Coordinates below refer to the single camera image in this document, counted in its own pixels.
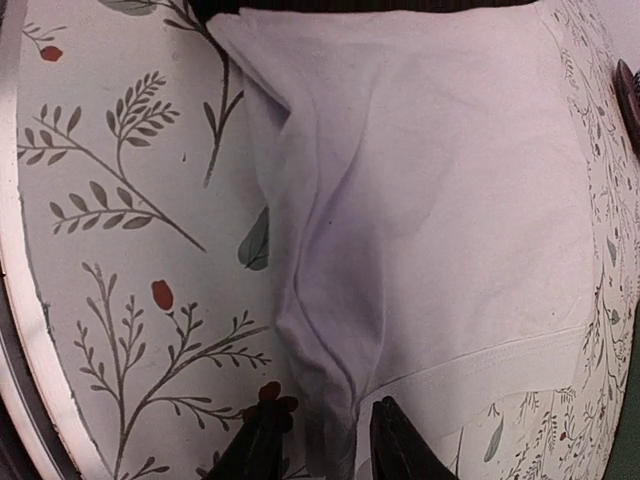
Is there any floral tablecloth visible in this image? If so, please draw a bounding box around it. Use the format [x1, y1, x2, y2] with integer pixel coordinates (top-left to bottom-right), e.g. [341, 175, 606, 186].
[17, 1, 639, 479]

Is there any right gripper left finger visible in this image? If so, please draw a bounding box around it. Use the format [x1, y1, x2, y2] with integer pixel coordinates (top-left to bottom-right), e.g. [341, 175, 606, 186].
[205, 400, 285, 480]

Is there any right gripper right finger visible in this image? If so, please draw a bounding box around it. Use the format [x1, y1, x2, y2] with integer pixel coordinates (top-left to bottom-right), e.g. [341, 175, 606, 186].
[369, 396, 457, 480]

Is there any white black-trimmed underwear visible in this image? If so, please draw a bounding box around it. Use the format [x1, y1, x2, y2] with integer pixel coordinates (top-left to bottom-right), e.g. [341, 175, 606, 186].
[207, 1, 594, 479]

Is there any front aluminium rail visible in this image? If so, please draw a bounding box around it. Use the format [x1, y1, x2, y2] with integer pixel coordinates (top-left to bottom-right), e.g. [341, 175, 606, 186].
[1, 1, 109, 479]

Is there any dark red saucer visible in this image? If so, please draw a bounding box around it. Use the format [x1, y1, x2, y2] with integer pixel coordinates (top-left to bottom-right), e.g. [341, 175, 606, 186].
[613, 59, 639, 155]

